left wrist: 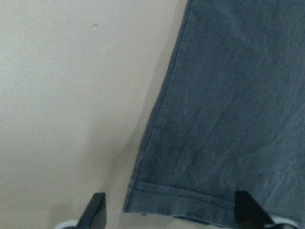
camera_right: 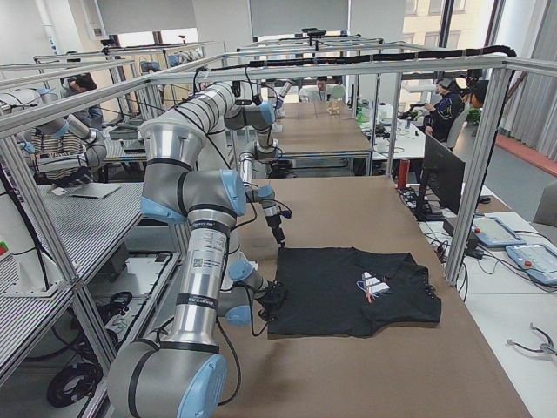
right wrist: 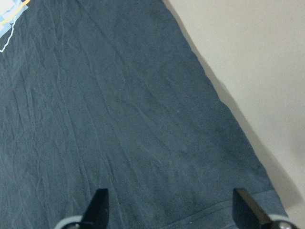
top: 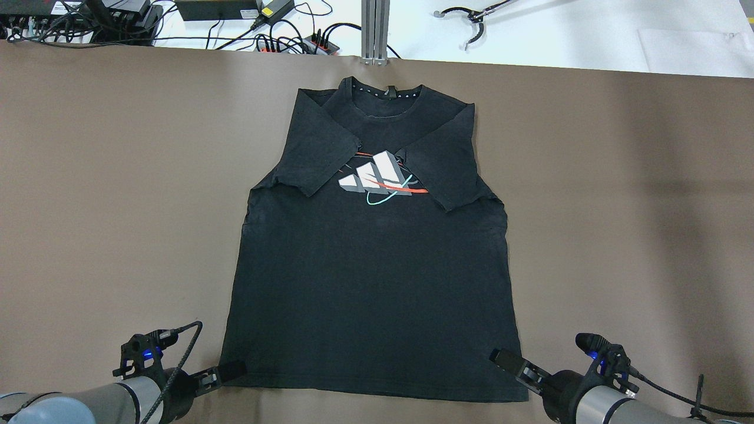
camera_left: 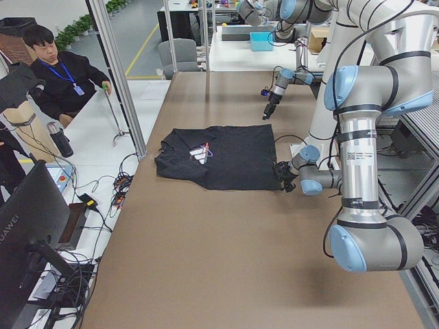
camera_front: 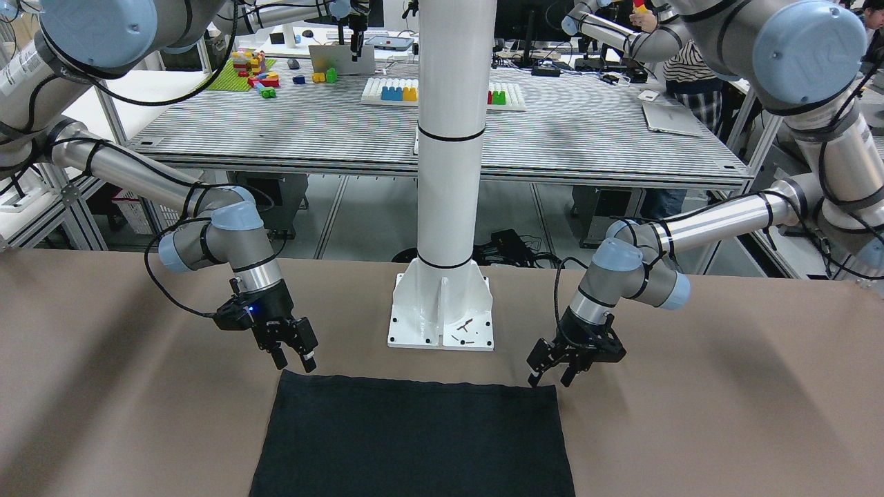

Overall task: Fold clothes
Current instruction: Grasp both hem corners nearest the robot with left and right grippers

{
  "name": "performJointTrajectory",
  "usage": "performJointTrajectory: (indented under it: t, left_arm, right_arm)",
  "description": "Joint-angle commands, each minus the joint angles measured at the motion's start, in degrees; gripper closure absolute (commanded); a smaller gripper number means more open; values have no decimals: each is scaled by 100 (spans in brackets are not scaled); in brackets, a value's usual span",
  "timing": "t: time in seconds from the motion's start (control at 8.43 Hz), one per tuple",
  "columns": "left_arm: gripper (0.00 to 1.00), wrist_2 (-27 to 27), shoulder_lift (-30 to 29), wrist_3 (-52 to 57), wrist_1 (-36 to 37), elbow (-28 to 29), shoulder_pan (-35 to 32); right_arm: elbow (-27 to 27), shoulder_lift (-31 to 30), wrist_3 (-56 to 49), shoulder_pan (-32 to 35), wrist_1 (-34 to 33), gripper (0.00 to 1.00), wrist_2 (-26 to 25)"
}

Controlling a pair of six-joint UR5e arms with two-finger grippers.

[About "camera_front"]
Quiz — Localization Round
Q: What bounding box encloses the silver laptop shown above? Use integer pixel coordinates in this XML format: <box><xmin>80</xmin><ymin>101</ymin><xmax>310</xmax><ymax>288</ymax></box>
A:
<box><xmin>642</xmin><ymin>101</ymin><xmax>704</xmax><ymax>137</ymax></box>

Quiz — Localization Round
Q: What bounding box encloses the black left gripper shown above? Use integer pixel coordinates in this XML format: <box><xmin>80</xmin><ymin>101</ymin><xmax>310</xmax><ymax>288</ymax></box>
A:
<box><xmin>527</xmin><ymin>309</ymin><xmax>627</xmax><ymax>387</ymax></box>

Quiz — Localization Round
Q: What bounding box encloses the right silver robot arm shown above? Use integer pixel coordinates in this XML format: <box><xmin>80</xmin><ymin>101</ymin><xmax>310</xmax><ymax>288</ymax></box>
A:
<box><xmin>2</xmin><ymin>1</ymin><xmax>318</xmax><ymax>372</ymax></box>

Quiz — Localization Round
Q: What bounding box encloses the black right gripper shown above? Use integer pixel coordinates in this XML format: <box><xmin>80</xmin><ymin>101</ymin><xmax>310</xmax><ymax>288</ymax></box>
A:
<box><xmin>212</xmin><ymin>279</ymin><xmax>318</xmax><ymax>373</ymax></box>

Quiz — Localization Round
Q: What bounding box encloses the white block tray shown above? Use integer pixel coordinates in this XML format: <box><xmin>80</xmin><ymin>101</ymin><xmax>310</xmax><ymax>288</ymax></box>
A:
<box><xmin>359</xmin><ymin>77</ymin><xmax>528</xmax><ymax>113</ymax></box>

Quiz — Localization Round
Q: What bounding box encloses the green lego baseplate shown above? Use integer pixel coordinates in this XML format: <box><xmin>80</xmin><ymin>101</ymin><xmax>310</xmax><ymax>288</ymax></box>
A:
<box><xmin>205</xmin><ymin>59</ymin><xmax>279</xmax><ymax>92</ymax></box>

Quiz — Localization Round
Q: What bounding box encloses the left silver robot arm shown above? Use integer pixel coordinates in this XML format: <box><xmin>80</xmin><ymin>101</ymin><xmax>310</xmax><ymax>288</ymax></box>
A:
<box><xmin>527</xmin><ymin>1</ymin><xmax>882</xmax><ymax>387</ymax></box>

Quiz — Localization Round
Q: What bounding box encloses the black cable bundle on floor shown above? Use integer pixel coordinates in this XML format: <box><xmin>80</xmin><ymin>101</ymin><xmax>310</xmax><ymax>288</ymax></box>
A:
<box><xmin>394</xmin><ymin>229</ymin><xmax>564</xmax><ymax>270</ymax></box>

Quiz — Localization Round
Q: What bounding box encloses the person in striped shirt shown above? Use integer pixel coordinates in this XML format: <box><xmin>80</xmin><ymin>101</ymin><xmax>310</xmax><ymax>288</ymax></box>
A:
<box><xmin>640</xmin><ymin>40</ymin><xmax>724</xmax><ymax>220</ymax></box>

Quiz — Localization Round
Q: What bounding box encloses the black t-shirt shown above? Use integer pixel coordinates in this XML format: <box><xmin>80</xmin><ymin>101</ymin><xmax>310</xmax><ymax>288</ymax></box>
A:
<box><xmin>249</xmin><ymin>371</ymin><xmax>575</xmax><ymax>496</ymax></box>

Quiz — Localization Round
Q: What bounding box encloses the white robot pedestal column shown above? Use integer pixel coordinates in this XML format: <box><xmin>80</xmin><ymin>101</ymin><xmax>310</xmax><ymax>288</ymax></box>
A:
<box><xmin>387</xmin><ymin>1</ymin><xmax>497</xmax><ymax>351</ymax></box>

